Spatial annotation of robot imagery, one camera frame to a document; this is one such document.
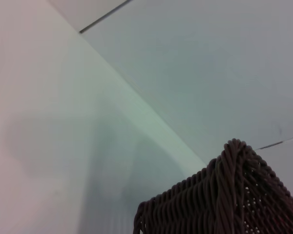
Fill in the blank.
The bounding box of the dark brown woven basket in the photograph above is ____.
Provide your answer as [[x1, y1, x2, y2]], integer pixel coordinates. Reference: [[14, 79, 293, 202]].
[[133, 138, 293, 234]]

